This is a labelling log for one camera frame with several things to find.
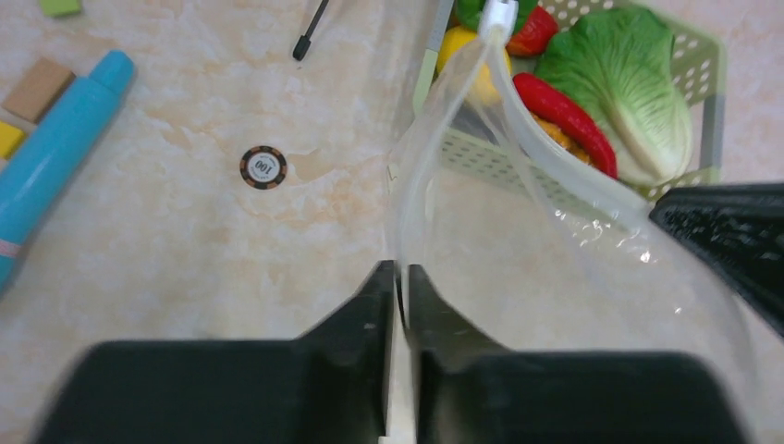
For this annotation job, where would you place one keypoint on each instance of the clear zip top bag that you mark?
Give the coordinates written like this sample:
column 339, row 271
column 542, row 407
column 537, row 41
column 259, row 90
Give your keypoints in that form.
column 537, row 275

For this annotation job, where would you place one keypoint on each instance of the poker chip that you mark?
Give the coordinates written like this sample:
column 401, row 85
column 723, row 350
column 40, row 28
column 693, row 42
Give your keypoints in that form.
column 263, row 167

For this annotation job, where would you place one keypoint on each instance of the brown wooden block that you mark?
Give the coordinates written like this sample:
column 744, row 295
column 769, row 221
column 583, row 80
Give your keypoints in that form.
column 37, row 91

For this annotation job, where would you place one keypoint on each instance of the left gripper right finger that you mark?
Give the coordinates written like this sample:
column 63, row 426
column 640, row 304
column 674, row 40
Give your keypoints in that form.
column 471, row 389

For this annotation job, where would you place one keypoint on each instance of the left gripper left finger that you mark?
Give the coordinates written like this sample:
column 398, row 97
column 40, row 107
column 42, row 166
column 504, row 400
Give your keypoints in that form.
column 329, row 385

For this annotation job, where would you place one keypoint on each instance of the green toy cabbage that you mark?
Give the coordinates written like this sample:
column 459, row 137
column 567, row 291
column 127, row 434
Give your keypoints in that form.
column 615, row 65

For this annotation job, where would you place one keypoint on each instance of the yellow toy lemon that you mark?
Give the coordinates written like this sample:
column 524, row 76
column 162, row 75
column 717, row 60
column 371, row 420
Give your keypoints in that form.
column 459, row 55

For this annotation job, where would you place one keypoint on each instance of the yellow wooden block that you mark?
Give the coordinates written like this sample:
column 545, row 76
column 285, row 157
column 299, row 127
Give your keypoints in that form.
column 11, row 138

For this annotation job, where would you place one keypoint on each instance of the green toy bell pepper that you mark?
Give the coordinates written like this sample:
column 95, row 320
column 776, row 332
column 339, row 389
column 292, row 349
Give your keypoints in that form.
column 469, row 13

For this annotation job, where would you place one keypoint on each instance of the light green plastic basket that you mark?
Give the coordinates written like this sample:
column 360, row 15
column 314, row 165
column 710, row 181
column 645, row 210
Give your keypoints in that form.
column 698, row 69

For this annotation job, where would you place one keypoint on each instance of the pink microphone on tripod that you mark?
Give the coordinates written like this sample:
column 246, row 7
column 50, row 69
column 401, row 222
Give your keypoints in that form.
column 303, row 44

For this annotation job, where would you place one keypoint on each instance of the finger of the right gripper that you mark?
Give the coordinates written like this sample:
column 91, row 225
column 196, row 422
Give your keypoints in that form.
column 737, row 231

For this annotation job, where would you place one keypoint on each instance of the blue cylinder toy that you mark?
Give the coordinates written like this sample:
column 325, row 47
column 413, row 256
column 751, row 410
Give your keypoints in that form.
column 44, row 164

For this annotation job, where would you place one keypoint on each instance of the red toy chili pepper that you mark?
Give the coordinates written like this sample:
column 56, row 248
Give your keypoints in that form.
column 555, row 107

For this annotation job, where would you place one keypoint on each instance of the green wooden block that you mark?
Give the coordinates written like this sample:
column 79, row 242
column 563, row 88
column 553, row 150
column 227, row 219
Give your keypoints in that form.
column 60, row 8

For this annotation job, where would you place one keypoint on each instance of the orange toy ginger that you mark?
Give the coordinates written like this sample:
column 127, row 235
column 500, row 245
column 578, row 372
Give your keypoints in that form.
column 563, row 140

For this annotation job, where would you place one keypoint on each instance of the red orange toy pepper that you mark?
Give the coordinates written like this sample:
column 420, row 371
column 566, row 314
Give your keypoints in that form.
column 534, row 36

